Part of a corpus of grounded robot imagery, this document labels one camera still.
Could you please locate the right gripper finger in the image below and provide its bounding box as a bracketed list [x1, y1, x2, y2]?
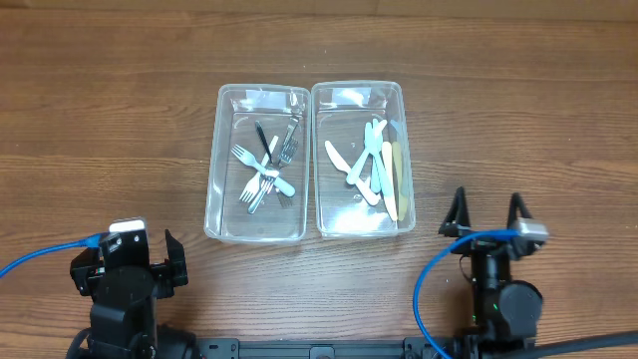
[506, 192, 533, 228]
[439, 186, 472, 237]

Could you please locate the yellow plastic knife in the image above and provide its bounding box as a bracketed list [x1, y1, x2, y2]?
[381, 142, 398, 221]

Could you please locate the white plastic fork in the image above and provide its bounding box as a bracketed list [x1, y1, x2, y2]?
[239, 136, 279, 202]
[231, 145, 296, 197]

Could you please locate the light blue plastic knife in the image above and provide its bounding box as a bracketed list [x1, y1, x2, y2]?
[346, 145, 370, 184]

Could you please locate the mint green plastic knife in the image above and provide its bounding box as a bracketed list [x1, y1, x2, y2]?
[364, 123, 385, 193]

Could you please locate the pale grey plastic knife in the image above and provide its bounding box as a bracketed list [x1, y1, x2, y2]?
[371, 114, 386, 193]

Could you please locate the white plastic knife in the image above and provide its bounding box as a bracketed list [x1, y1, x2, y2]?
[324, 141, 381, 206]

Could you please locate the silver metal fork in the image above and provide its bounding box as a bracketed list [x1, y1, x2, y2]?
[246, 138, 300, 215]

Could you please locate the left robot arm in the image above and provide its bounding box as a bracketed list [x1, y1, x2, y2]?
[66, 229, 202, 359]

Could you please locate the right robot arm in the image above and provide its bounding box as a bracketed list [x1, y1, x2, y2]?
[439, 186, 549, 358]

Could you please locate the left clear plastic container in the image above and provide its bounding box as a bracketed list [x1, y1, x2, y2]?
[203, 84, 311, 244]

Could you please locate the clear plastic container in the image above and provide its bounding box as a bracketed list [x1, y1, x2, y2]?
[203, 84, 311, 244]
[311, 80, 416, 238]

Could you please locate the right clear plastic container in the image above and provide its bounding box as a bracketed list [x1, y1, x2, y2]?
[311, 80, 416, 238]

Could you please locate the left blue cable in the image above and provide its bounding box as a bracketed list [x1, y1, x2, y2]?
[0, 233, 109, 280]

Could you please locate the blue cable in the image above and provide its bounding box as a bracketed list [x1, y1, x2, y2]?
[0, 233, 109, 280]
[412, 228, 522, 359]

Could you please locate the black corrugated cable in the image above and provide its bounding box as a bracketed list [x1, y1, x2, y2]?
[490, 328, 638, 359]

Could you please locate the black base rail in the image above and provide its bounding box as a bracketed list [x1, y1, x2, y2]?
[197, 337, 441, 359]

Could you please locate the right blue cable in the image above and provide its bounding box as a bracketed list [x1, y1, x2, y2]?
[412, 228, 522, 359]

